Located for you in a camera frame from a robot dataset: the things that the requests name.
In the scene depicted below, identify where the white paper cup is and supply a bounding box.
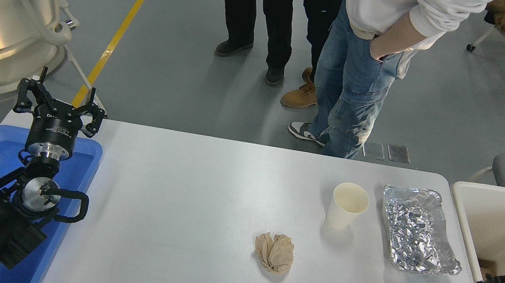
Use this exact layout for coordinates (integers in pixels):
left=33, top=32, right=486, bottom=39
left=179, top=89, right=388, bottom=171
left=324, top=179, right=372, bottom=234

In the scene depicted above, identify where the crumpled silver foil tray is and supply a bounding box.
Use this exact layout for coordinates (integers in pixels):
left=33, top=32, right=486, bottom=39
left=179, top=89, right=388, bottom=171
left=371, top=183, right=473, bottom=281

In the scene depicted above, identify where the cream framed grey chair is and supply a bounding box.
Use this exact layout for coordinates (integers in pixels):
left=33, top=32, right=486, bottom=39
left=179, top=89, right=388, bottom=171
left=0, top=0, right=126, bottom=154

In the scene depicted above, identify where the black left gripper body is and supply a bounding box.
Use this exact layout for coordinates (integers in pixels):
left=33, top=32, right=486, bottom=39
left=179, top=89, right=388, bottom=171
left=26, top=97, right=87, bottom=152

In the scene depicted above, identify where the metal floor plate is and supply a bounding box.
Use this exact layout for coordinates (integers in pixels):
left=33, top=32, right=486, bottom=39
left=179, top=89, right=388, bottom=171
left=362, top=140, right=387, bottom=161
left=385, top=143, right=413, bottom=164

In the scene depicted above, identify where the crumpled tan paper ball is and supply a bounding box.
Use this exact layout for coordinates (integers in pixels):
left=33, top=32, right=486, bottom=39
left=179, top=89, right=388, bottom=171
left=251, top=230, right=297, bottom=276

